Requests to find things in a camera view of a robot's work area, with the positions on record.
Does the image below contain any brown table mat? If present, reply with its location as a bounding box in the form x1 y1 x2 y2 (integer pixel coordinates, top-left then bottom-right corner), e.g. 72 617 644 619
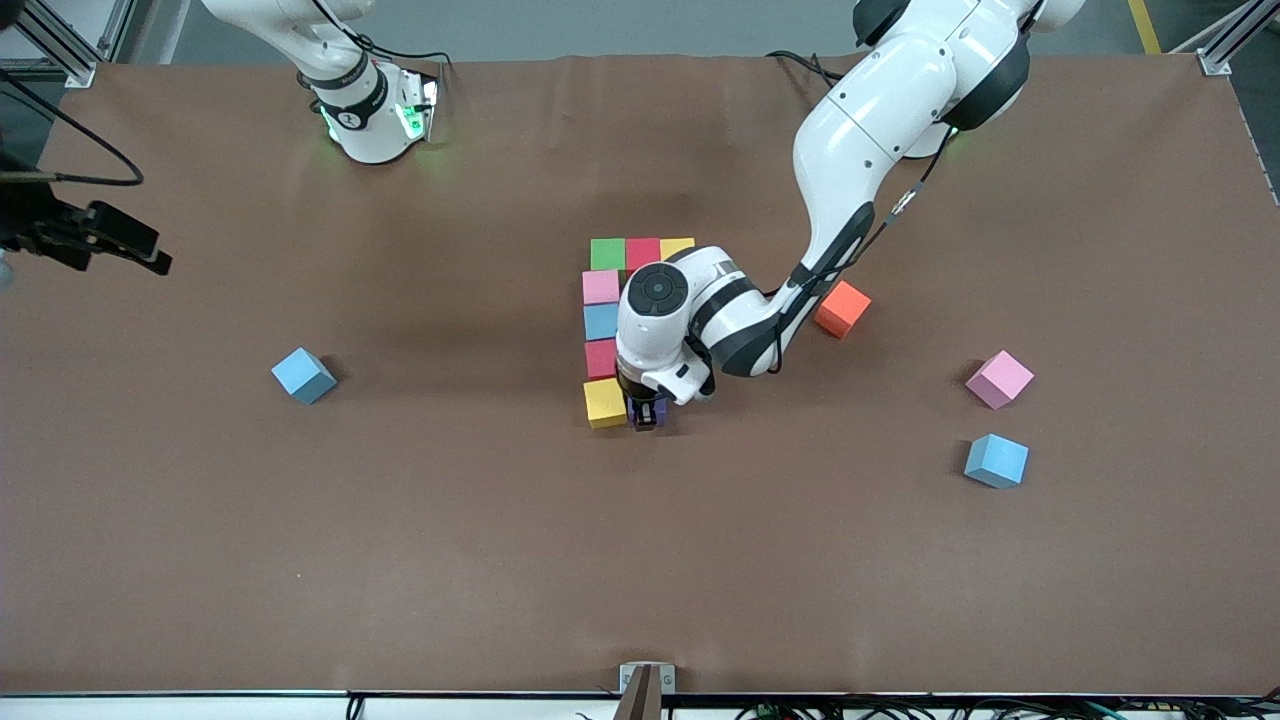
0 52 1280 698

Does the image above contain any orange foam block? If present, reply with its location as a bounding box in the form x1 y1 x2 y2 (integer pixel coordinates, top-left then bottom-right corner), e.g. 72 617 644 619
813 280 873 341

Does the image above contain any green lit base connector box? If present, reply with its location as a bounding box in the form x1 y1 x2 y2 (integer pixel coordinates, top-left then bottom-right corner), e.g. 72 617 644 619
393 68 442 141

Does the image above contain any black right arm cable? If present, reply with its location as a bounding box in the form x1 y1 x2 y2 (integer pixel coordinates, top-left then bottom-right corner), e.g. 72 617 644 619
0 68 147 189

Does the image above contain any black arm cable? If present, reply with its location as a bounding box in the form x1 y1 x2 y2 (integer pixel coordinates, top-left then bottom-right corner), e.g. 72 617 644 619
0 68 147 189
765 125 956 301

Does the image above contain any metal table edge bracket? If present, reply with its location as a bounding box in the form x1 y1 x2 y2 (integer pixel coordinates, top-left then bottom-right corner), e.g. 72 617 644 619
617 661 678 720

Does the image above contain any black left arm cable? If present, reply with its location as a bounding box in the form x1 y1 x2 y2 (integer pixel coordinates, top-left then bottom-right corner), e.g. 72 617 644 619
765 125 956 301

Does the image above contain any black base cable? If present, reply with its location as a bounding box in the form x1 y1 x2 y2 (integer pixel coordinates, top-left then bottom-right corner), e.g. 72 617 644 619
765 48 846 86

